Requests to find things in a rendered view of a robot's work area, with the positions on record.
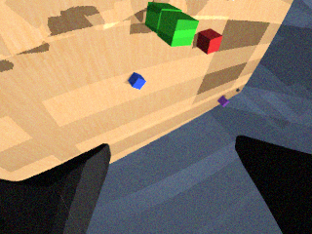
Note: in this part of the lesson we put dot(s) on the purple block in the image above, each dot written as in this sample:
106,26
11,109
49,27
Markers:
222,101

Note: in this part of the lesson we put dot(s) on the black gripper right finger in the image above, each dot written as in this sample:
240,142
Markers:
284,179

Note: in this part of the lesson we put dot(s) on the dark blue cube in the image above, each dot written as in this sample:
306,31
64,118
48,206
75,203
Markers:
137,80

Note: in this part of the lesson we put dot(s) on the green block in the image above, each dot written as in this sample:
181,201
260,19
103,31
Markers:
152,16
176,28

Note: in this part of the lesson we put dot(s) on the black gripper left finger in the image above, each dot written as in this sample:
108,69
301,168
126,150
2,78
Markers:
60,200

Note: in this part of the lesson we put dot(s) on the red block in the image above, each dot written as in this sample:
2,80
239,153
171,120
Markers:
208,41

